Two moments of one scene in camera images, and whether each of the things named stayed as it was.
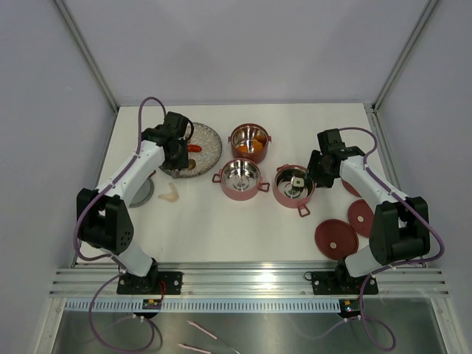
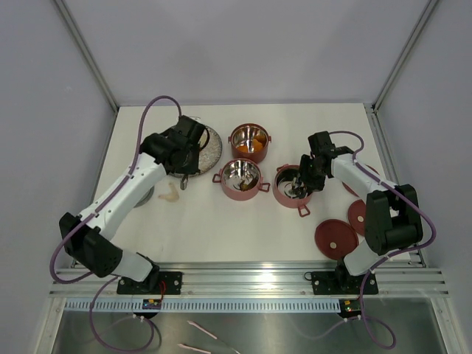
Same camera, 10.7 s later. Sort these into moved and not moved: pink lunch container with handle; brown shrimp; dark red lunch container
Moved: brown shrimp
Not moved: dark red lunch container; pink lunch container with handle
